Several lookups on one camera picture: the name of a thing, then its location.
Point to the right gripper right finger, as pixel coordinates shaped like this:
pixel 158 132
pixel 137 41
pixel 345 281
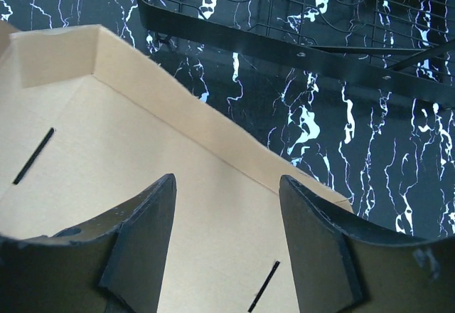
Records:
pixel 343 263

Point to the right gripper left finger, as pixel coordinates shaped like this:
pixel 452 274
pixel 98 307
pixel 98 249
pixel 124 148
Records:
pixel 113 262

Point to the brown cardboard box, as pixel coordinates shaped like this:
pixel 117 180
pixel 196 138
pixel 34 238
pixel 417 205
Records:
pixel 88 122

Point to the black wire dish rack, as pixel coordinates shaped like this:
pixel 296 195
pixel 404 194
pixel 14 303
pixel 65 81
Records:
pixel 401 46

